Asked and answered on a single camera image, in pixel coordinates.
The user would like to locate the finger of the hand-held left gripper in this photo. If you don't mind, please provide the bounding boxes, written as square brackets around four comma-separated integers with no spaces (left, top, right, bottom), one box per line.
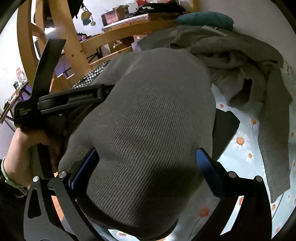
[98,84,115,102]

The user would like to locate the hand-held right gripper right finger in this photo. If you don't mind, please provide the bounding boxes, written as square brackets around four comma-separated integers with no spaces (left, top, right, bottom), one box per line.
[196,148,272,241]

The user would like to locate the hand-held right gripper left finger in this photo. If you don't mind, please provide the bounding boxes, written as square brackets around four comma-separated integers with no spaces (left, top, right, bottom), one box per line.
[23,148,109,241]

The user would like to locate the grey waffle knit sweater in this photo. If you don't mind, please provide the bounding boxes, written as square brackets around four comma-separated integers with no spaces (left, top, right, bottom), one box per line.
[58,49,216,240]

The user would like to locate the person's left forearm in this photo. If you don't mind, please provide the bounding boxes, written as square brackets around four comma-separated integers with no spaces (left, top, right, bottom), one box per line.
[0,158,30,241]

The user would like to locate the black folded clothes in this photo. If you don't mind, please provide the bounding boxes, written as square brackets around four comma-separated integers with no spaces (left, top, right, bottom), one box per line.
[211,110,241,163]

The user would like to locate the pile of grey clothes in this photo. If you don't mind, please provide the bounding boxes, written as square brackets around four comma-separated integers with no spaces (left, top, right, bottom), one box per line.
[136,24,293,202]

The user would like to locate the person's left hand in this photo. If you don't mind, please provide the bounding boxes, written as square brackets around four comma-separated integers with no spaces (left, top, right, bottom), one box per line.
[7,127,67,183]

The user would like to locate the black white checkered sheet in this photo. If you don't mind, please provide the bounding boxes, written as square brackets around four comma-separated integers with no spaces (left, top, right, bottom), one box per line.
[72,65,109,90]

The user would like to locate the cluttered wooden desk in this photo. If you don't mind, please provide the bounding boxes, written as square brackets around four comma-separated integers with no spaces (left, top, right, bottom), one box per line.
[0,67,31,126]

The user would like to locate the floral light blue duvet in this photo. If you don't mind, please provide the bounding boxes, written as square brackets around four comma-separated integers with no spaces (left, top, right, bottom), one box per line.
[99,83,296,241]

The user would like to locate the cluttered wooden bunk bed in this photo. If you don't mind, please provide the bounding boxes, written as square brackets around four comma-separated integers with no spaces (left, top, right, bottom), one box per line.
[80,0,200,67]

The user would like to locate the cardboard boxes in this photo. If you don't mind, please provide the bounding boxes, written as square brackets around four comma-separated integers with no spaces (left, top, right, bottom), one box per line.
[101,5,130,26]

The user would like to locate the hanging plush toys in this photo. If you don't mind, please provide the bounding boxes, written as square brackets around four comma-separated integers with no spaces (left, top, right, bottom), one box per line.
[81,6,96,27]

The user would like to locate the teal pillow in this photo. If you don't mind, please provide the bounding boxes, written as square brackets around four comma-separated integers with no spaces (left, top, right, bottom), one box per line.
[176,11,234,30]

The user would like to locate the green bead bracelet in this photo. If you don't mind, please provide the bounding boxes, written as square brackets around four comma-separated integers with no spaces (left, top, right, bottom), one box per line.
[1,158,28,197]

